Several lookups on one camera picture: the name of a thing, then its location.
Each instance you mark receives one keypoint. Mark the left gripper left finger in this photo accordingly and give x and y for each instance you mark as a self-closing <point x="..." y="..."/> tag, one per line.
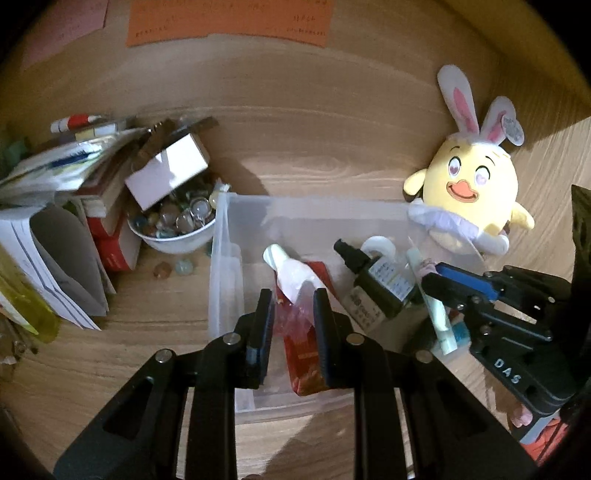
<point x="176" y="400"/>

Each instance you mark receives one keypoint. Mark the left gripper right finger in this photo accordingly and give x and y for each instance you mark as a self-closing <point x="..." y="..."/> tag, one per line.
<point x="412" y="415"/>

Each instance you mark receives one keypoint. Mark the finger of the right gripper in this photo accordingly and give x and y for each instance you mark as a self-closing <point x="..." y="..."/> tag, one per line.
<point x="511" y="283"/>
<point x="479" y="312"/>

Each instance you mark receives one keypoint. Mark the pale green tube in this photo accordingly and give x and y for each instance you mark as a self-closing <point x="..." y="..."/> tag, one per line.
<point x="421" y="268"/>

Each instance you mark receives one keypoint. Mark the dark green spray bottle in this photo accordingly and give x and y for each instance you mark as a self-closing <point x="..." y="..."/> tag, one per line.
<point x="382" y="286"/>

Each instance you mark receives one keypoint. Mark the white tape roll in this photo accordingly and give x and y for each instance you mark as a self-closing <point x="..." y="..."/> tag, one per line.
<point x="379" y="246"/>

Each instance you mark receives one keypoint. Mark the red tea packet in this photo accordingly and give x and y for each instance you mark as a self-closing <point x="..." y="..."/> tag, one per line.
<point x="300" y="343"/>

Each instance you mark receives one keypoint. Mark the yellow chick plush toy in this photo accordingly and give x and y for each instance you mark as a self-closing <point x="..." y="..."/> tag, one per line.
<point x="468" y="193"/>

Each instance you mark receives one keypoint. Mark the clear plastic storage bin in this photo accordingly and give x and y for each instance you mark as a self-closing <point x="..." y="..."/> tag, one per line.
<point x="307" y="229"/>

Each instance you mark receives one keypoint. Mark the white folded paper box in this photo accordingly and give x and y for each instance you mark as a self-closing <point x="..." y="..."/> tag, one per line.
<point x="54" y="250"/>

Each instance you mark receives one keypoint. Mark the white bowl of beads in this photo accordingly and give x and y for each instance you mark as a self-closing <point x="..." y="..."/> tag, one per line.
<point x="182" y="222"/>

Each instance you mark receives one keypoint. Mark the stack of books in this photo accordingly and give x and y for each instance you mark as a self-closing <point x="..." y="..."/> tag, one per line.
<point x="63" y="170"/>

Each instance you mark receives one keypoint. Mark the small white cardboard box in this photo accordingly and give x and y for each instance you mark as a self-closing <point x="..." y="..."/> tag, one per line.
<point x="171" y="155"/>

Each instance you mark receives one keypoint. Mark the orange sticky note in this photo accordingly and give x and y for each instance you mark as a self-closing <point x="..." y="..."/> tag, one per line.
<point x="306" y="22"/>

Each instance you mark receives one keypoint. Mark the red white marker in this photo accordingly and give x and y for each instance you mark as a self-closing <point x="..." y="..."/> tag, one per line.
<point x="74" y="122"/>

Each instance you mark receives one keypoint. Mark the pink sticky note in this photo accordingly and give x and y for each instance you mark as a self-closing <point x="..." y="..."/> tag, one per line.
<point x="63" y="23"/>

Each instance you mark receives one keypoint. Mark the pink paw keychain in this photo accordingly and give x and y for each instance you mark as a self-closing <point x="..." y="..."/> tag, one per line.
<point x="520" y="416"/>

